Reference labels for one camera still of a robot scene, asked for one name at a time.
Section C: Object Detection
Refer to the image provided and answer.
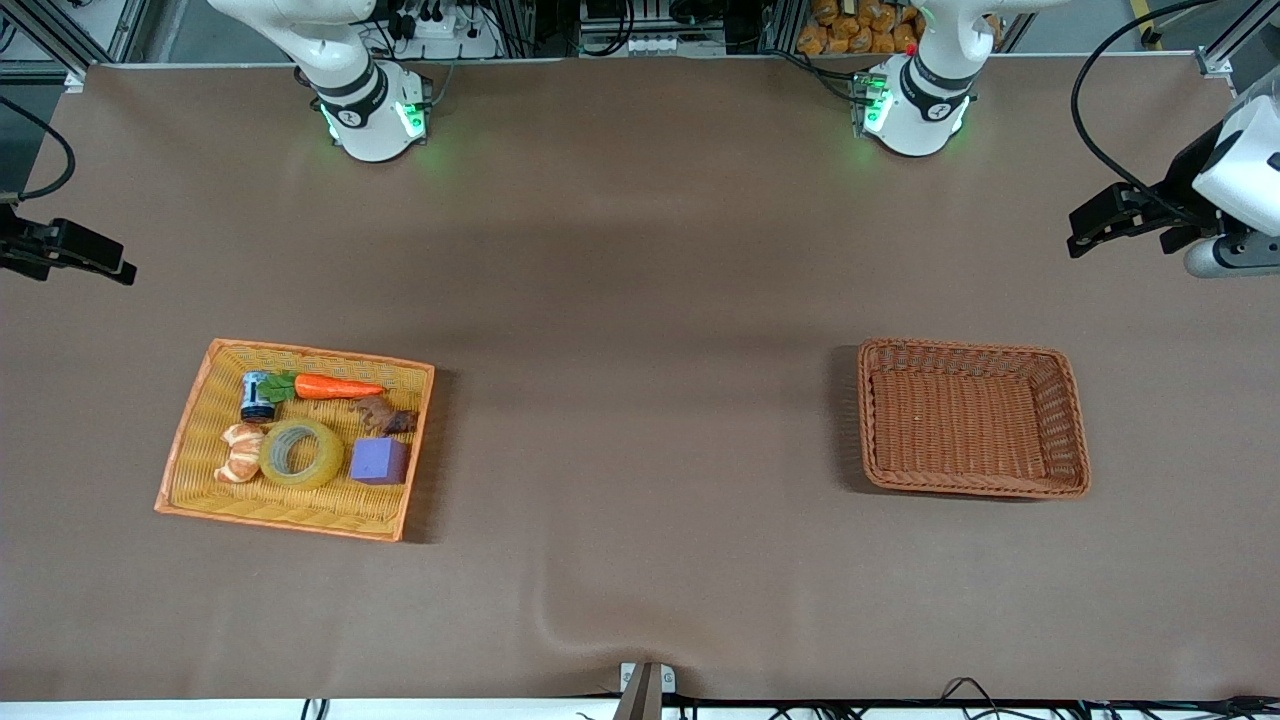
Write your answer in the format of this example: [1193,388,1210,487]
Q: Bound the yellow clear tape roll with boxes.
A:
[258,417,346,492]

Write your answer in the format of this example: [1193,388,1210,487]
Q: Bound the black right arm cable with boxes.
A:
[0,94,78,202]

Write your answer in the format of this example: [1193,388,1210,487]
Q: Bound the yellow wicker tray orange rim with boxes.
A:
[154,338,437,543]

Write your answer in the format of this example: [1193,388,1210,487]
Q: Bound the brown toy animal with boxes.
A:
[349,395,420,437]

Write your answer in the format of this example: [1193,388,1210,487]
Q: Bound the brown wicker basket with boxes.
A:
[856,337,1093,501]

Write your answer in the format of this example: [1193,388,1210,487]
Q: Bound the metal table edge bracket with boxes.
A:
[612,661,678,720]

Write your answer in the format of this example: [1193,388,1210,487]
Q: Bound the orange snack bags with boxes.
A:
[796,0,927,58]

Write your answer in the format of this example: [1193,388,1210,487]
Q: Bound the white socket strip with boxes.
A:
[582,34,728,58]

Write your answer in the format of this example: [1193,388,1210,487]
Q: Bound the toy croissant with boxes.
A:
[213,423,269,486]

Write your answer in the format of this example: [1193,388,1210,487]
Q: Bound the orange toy carrot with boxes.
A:
[260,371,386,405]

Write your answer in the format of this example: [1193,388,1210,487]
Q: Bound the white power strip with plugs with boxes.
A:
[385,0,501,61]

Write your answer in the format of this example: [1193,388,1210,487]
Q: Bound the purple cube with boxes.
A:
[349,436,410,487]

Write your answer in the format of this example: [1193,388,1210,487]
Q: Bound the small blue can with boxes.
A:
[239,371,277,425]

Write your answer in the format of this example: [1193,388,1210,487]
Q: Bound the aluminium frame post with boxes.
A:
[1194,0,1280,81]
[18,0,143,94]

